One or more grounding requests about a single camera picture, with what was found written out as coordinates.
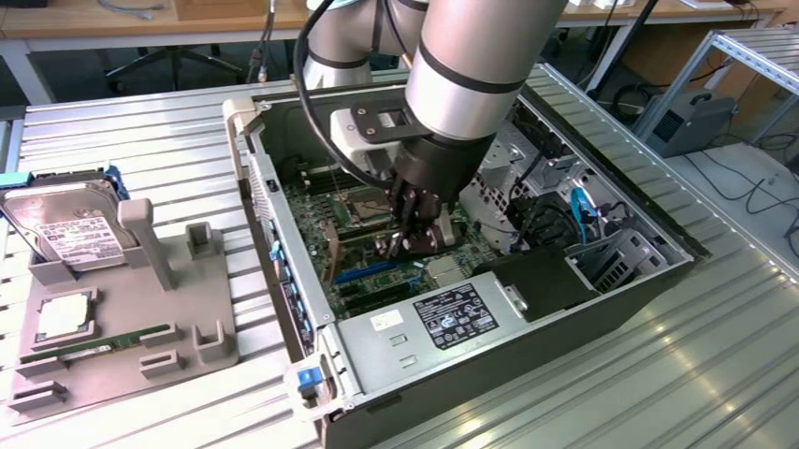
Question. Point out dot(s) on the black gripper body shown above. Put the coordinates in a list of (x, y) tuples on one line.
[(443, 168)]

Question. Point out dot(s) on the green graphics card black shroud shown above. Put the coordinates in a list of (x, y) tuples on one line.
[(431, 244)]

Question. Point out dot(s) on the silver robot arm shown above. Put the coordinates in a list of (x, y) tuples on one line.
[(473, 56)]

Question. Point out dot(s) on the CPU socket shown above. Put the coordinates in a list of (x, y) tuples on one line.
[(364, 208)]

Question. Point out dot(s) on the silver chipset heatsink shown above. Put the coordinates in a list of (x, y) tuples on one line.
[(444, 273)]

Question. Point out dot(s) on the black RAM slot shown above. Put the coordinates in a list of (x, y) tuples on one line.
[(321, 186), (317, 175), (315, 169), (320, 181)]

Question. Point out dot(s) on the blue expansion slot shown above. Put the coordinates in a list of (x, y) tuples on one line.
[(375, 271)]

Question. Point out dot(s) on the green motherboard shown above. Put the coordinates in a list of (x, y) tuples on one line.
[(305, 215)]

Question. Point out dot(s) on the black expansion slot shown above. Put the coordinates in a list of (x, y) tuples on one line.
[(381, 303), (375, 294)]

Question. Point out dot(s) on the silver metal disk bay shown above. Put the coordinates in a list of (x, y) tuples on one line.
[(561, 175)]

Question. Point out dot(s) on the grey power supply unit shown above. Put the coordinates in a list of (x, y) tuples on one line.
[(387, 355)]

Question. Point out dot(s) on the open black PC case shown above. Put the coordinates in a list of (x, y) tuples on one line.
[(499, 365)]

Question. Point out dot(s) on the blue plastic latch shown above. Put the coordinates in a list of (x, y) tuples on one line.
[(308, 379)]

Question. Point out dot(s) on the blue plastic disk caddy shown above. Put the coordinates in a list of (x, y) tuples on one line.
[(119, 180)]

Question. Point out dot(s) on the black slanted pole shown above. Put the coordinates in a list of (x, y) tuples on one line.
[(643, 14)]

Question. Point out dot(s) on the black office chair base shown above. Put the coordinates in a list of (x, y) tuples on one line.
[(180, 58)]

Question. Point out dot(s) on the wooden box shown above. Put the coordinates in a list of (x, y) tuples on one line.
[(219, 7)]

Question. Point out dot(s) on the grey parts rack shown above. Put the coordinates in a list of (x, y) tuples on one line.
[(124, 318)]

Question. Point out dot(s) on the silver hard disk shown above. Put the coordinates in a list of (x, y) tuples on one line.
[(68, 220)]

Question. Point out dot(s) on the green RAM stick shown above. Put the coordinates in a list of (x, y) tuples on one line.
[(93, 348)]

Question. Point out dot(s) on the silver CPU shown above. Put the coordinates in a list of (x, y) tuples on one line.
[(63, 315)]

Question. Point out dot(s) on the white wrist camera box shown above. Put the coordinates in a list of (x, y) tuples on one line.
[(349, 135)]

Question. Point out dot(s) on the black plastic duct cover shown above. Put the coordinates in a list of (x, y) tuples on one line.
[(536, 280)]

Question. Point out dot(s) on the wooden desk white frame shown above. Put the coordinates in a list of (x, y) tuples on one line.
[(687, 14), (75, 23)]

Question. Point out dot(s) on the aluminium profile frame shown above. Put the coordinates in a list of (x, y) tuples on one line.
[(748, 51)]

